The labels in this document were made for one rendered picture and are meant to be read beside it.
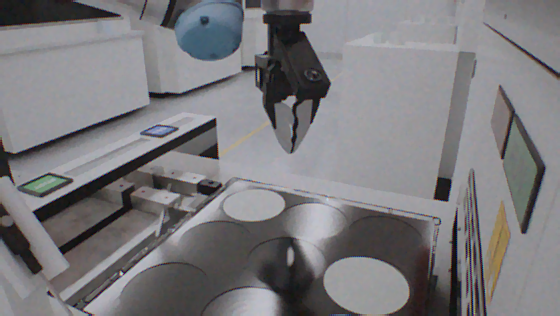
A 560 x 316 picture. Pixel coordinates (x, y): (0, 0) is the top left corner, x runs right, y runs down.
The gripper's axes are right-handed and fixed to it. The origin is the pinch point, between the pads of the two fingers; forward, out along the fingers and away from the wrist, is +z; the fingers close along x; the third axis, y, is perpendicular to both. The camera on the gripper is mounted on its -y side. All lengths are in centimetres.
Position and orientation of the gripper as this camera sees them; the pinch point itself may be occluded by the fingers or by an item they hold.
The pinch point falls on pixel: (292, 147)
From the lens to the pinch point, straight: 59.8
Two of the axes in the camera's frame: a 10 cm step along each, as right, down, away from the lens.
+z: 0.1, 9.2, 4.0
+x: -9.3, 1.5, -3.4
